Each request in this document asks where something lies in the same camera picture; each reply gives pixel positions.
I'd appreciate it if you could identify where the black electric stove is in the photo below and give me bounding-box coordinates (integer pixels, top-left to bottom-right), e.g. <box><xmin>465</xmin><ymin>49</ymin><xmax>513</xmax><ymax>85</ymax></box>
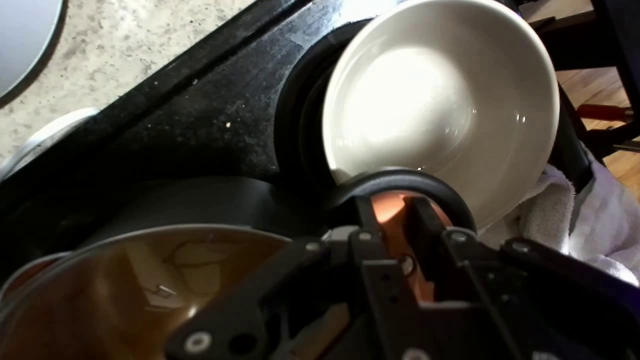
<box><xmin>0</xmin><ymin>0</ymin><xmax>640</xmax><ymax>269</ymax></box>

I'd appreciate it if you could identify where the white cloth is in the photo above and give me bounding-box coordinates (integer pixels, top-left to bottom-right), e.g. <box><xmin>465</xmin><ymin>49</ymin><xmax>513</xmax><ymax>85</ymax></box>
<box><xmin>476</xmin><ymin>157</ymin><xmax>640</xmax><ymax>288</ymax></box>

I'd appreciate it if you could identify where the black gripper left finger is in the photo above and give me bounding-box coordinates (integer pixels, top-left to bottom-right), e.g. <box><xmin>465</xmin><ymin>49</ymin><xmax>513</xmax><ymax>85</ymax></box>
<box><xmin>165</xmin><ymin>227</ymin><xmax>428</xmax><ymax>360</ymax></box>

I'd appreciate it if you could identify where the small white ceramic bowl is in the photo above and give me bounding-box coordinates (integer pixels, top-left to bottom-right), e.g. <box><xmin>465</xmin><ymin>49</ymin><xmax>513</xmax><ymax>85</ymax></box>
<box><xmin>319</xmin><ymin>0</ymin><xmax>561</xmax><ymax>232</ymax></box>

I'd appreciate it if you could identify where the glass pot lid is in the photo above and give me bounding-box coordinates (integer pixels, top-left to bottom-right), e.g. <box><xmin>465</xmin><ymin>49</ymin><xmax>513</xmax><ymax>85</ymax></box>
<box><xmin>0</xmin><ymin>222</ymin><xmax>295</xmax><ymax>360</ymax></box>

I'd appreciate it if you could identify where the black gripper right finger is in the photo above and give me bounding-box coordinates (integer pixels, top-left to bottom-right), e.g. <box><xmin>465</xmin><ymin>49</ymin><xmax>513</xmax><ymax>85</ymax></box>
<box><xmin>411</xmin><ymin>199</ymin><xmax>640</xmax><ymax>360</ymax></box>

